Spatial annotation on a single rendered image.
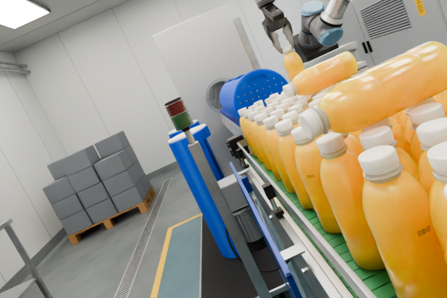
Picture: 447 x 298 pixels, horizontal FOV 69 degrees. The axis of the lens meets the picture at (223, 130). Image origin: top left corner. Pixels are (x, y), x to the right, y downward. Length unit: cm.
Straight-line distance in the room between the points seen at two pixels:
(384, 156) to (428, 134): 6
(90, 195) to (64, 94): 272
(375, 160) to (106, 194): 475
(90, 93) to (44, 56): 109
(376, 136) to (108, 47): 662
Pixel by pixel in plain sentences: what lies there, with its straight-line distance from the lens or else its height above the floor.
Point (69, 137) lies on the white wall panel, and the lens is 721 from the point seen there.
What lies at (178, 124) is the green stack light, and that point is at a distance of 107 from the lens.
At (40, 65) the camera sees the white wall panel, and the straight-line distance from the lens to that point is 735.
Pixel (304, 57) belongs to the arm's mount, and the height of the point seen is 118.
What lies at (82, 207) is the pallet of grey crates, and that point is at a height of 44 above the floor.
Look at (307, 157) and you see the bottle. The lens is 61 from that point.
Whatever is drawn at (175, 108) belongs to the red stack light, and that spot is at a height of 123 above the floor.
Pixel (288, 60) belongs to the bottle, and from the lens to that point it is 132.
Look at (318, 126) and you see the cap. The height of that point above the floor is 114.
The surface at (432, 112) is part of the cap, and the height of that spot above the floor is 111.
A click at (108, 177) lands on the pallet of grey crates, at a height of 68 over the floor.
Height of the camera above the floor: 125
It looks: 8 degrees down
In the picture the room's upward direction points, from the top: 25 degrees counter-clockwise
